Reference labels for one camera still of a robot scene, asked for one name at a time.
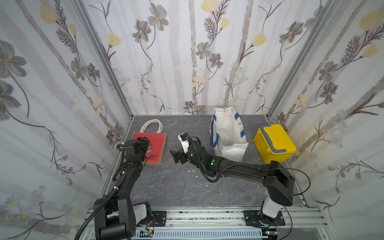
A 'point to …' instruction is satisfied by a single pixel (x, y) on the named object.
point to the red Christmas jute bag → (155, 152)
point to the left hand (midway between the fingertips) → (147, 141)
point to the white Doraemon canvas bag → (228, 134)
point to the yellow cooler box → (273, 143)
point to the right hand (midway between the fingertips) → (178, 145)
